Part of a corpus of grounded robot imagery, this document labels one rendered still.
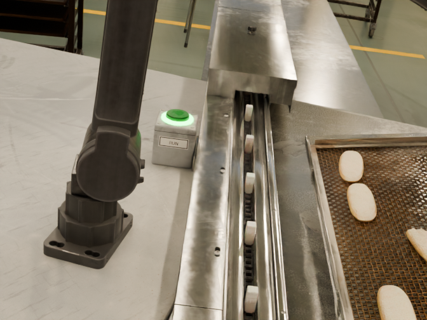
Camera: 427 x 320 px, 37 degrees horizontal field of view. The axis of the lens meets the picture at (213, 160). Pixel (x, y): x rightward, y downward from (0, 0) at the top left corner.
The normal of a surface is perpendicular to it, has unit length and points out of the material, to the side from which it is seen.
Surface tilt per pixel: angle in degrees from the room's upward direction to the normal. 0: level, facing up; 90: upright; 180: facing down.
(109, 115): 75
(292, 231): 0
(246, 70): 0
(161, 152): 90
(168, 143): 90
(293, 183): 0
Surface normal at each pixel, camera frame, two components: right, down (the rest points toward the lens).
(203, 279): 0.12, -0.88
